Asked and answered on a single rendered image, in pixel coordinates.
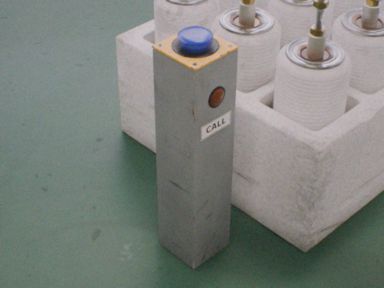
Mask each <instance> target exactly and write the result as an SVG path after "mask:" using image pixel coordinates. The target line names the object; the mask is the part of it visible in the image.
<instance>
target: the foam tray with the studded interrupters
mask: <svg viewBox="0 0 384 288"><path fill-rule="evenodd" d="M154 44H155V26H154V20H151V21H149V22H146V23H144V24H142V25H141V26H138V27H136V28H133V29H131V30H129V31H127V32H125V33H122V34H120V35H118V36H116V46H117V63H118V81H119V98H120V108H121V125H122V131H123V132H125V133H126V134H128V135H129V136H131V137H132V138H133V139H134V140H136V141H138V142H139V143H141V144H143V145H144V146H146V147H147V148H149V149H150V150H151V151H153V152H154V153H156V144H155V108H154V73H153V48H152V45H154ZM274 88H275V80H273V81H271V82H269V83H267V84H265V85H263V86H262V87H260V88H258V89H257V90H255V91H254V92H252V93H242V92H240V91H238V90H237V92H236V106H235V131H234V144H233V169H232V183H231V204H232V205H234V206H236V207H237V208H239V209H240V210H242V211H243V212H244V213H245V214H247V215H249V216H251V217H252V218H254V219H255V220H256V221H258V222H259V223H261V224H263V225H264V226H265V227H267V228H268V229H270V230H271V231H273V232H275V233H276V234H278V235H279V236H281V237H282V238H284V239H285V240H286V241H288V242H290V243H291V244H292V245H294V246H295V247H297V248H299V249H300V250H302V251H304V252H307V251H308V250H310V249H311V248H312V247H313V246H314V245H316V244H317V243H319V242H320V240H322V239H323V238H324V237H325V236H327V235H328V234H330V233H331V232H332V231H334V230H335V229H336V228H337V227H338V226H339V225H340V224H342V223H344V222H345V221H346V220H347V219H349V218H350V217H351V216H352V215H353V214H354V213H355V212H357V211H358V210H360V209H361V208H362V207H364V205H366V204H367V203H368V202H369V201H370V200H372V199H373V198H375V197H376V196H377V195H378V194H379V193H381V192H382V190H384V88H382V89H381V90H380V91H378V92H376V93H375V94H364V93H362V92H360V91H358V90H356V89H354V88H352V87H349V89H348V93H347V101H346V107H345V114H344V115H343V116H341V117H339V118H337V119H336V120H334V121H333V122H332V123H330V124H328V126H326V127H324V128H323V129H321V130H319V131H312V130H309V129H307V128H305V127H303V126H301V124H299V123H296V122H294V121H293V120H291V119H289V118H288V117H286V116H283V115H281V114H280V113H279V112H277V111H275V110H273V103H274V90H275V89H274Z"/></svg>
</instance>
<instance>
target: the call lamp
mask: <svg viewBox="0 0 384 288"><path fill-rule="evenodd" d="M223 98H224V90H223V89H222V88H219V89H218V90H216V91H215V92H214V93H213V95H212V97H211V105H212V106H217V105H219V104H220V103H221V102H222V100H223Z"/></svg>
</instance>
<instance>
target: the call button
mask: <svg viewBox="0 0 384 288"><path fill-rule="evenodd" d="M178 43H179V44H180V45H181V47H182V48H183V49H184V50H186V51H189V52H190V53H201V52H202V51H205V50H207V49H208V48H209V46H210V45H212V43H213V33H212V32H211V31H210V30H208V29H206V28H204V27H198V26H192V27H187V28H185V29H182V30H181V31H179V33H178Z"/></svg>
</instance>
